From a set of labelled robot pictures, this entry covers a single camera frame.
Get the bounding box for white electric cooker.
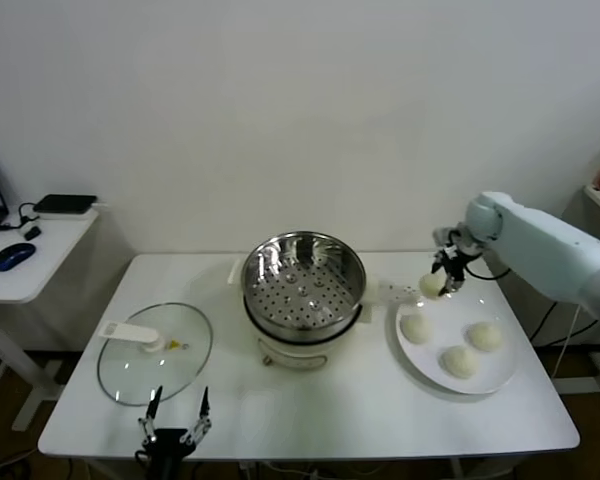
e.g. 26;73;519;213
243;294;376;372

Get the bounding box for black power cable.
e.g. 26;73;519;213
531;299;600;347

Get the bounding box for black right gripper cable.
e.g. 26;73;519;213
462;264;511;281

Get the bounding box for black flat device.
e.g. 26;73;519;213
33;193;99;215

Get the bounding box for white steamed baozi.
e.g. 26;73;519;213
438;345;481;380
417;272;445;300
399;314;433;345
466;321;504;353

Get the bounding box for blue black computer mouse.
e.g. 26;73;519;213
0;242;36;273

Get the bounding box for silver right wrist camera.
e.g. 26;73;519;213
432;226;461;247

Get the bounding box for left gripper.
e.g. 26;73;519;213
137;384;213;480

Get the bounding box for white flat box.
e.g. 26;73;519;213
35;205;100;222

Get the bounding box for thin black looped cable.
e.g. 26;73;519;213
17;201;44;232

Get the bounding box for white side table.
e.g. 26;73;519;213
0;202;103;432

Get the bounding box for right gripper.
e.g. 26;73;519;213
431;230;483;297

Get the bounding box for white power cable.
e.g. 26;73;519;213
553;304;587;381

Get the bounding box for steel perforated steamer basket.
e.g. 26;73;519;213
228;230;382;339

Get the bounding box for glass lid white handle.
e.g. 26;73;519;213
97;301;215;407

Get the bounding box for white round plate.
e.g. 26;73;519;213
394;289;524;396

